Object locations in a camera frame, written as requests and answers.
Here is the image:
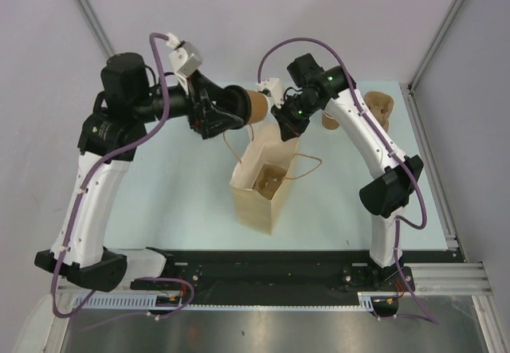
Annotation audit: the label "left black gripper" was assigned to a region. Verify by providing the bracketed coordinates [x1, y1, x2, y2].
[132, 69, 242, 139]

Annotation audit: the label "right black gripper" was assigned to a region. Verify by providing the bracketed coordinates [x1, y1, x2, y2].
[270, 93, 320, 142]

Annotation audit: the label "black plastic cup lid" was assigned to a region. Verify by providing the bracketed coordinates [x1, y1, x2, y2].
[225, 84, 252, 126]

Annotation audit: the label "single brown pulp carrier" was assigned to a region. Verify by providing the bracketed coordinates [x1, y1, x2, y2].
[253, 163, 287, 200]

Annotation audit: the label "tan paper bag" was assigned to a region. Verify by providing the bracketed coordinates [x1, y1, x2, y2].
[222, 123, 323, 235]

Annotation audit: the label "brown paper coffee cup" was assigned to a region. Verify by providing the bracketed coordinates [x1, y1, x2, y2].
[247, 90, 269, 124]

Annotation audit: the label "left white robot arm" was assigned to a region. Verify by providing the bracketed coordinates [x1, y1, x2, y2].
[34, 53, 252, 292]

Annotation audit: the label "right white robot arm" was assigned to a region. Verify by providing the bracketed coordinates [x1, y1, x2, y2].
[271, 53, 423, 290]

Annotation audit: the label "stack of paper cups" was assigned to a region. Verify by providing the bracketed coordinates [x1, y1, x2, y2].
[321, 112, 339, 131]

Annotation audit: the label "pile of white straws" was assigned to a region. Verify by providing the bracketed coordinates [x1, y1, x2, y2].
[248, 124, 254, 142]

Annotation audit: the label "brown pulp cup carriers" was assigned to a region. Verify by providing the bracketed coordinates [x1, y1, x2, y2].
[364, 91, 394, 132]

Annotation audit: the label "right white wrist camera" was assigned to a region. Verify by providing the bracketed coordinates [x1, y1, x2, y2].
[257, 78, 284, 108]

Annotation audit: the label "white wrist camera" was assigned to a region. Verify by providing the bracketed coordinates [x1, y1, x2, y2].
[257, 78, 284, 108]
[166, 33, 202, 92]

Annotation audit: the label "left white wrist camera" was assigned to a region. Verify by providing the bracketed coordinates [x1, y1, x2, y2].
[166, 33, 202, 92]

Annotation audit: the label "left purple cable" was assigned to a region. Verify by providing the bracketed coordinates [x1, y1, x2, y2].
[51, 32, 196, 332]

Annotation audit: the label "purple cable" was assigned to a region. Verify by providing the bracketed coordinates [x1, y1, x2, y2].
[51, 32, 196, 332]
[257, 37, 439, 326]

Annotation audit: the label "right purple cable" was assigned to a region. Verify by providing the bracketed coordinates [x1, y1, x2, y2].
[257, 37, 439, 326]

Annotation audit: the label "white cable duct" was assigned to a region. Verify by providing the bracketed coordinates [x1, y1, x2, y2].
[84, 292, 398, 312]

